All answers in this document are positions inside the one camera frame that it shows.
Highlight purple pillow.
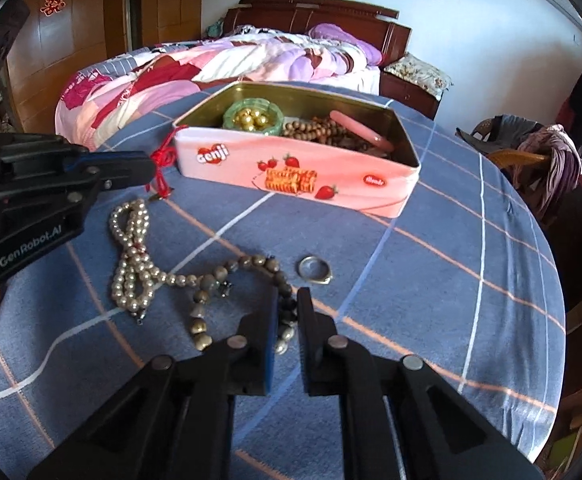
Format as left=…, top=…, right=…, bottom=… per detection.
left=308, top=23, right=383, bottom=66

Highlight golden bead bracelet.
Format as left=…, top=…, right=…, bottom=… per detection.
left=234, top=107, right=275, bottom=132

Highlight wooden wardrobe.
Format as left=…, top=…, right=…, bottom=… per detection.
left=0, top=0, right=202, bottom=133

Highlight red paper wall decoration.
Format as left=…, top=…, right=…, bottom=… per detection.
left=40, top=0, right=66, bottom=18

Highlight purple clothes on chair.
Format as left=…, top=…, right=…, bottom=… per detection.
left=512, top=124, right=582, bottom=222

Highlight brown wooden bead bracelet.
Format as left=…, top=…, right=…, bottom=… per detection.
left=281, top=116, right=373, bottom=152

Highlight dark grey bead bracelet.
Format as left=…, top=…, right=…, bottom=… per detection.
left=188, top=253, right=299, bottom=356

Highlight pink Genji biscuit tin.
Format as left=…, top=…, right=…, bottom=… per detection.
left=174, top=81, right=421, bottom=218

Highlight silver ring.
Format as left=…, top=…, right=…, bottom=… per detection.
left=296, top=254, right=333, bottom=286

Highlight pink bangle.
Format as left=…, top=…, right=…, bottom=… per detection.
left=329, top=110, right=394, bottom=153

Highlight floral cushion on nightstand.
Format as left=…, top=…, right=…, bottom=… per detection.
left=383, top=53, right=453, bottom=101

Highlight bed with patchwork quilt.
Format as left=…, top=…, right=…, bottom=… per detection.
left=54, top=25, right=381, bottom=150

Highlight wicker chair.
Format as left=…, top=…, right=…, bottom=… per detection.
left=455, top=114, right=552, bottom=186

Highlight dark wooden headboard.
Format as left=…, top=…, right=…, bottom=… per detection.
left=223, top=0, right=411, bottom=66

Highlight wooden nightstand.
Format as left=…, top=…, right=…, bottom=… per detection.
left=380, top=72, right=440, bottom=119

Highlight green jade bangle red tassel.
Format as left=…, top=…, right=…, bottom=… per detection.
left=150, top=98, right=283, bottom=200

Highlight white pearl necklace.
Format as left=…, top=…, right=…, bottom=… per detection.
left=107, top=197, right=202, bottom=325

